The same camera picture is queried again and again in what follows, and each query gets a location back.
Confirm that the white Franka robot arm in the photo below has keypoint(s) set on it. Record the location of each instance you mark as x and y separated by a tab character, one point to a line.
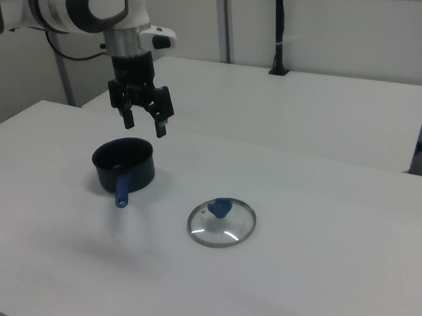
62	5

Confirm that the grey metal frame post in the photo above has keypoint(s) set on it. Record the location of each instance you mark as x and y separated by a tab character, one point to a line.
226	23
66	81

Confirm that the glass lid with blue knob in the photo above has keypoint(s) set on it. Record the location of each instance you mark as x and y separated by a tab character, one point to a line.
219	207

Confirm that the black pole with clamp base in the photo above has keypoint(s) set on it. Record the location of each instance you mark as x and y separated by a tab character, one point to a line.
279	26

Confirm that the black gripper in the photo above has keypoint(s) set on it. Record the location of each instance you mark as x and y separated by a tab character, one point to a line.
132	71

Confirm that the white background table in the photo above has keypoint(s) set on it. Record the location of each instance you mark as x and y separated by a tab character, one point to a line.
289	109

